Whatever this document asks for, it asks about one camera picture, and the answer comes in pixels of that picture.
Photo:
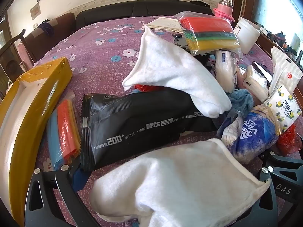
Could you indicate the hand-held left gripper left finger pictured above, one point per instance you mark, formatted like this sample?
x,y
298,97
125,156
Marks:
x,y
78,182

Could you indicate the black sofa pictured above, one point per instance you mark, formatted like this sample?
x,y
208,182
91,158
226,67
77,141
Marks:
x,y
132,10

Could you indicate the small framed picture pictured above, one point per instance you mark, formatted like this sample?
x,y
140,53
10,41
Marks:
x,y
34,11

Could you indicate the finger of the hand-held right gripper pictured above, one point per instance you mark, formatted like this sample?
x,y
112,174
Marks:
x,y
284,162

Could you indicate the red green yellow sponge pack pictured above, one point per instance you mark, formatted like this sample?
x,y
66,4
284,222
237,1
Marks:
x,y
208,28

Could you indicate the white plastic cup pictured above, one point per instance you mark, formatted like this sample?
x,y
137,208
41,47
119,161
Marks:
x,y
247,35

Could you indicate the white plastic bag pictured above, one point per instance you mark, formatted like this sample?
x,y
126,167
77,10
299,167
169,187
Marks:
x,y
224,73

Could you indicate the blue cloth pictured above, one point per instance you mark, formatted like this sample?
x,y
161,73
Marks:
x,y
241,99

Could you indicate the black wipes packet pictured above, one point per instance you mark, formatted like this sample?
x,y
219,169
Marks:
x,y
132,123

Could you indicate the large white towel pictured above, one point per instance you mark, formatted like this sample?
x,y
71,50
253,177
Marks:
x,y
177,182

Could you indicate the blue red orange sponge pack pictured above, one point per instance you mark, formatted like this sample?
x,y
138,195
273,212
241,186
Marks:
x,y
66,130

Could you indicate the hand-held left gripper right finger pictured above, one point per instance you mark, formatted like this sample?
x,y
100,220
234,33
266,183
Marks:
x,y
265,198

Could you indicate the purple cloth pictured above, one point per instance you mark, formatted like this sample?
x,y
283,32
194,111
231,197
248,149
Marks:
x,y
46,27

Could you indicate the purple floral tablecloth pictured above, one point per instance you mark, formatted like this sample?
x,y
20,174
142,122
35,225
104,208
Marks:
x,y
106,52

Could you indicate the blue tissue pack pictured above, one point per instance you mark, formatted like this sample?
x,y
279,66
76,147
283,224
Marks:
x,y
255,132

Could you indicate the brown armchair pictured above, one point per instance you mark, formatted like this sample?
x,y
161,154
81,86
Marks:
x,y
64,22

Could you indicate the dark wooden chair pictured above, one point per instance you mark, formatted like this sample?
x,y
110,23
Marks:
x,y
9,47

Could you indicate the window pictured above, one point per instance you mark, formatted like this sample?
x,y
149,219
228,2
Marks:
x,y
279,4

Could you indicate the white paper sheet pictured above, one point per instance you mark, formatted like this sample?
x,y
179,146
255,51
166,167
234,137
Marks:
x,y
165,23

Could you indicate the lemon print tissue pack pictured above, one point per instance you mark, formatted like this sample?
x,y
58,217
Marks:
x,y
284,108

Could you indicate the black bag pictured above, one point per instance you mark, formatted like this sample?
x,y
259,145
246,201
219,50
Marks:
x,y
200,2

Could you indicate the red plastic bag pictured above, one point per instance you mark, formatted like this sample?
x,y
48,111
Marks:
x,y
288,139

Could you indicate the yellow cardboard box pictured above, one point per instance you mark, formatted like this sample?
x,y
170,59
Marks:
x,y
35,113

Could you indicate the pink water bottle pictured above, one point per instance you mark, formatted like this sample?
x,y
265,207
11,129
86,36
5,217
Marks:
x,y
224,8

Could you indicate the striped white bag red label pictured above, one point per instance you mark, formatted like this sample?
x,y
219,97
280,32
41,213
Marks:
x,y
284,68

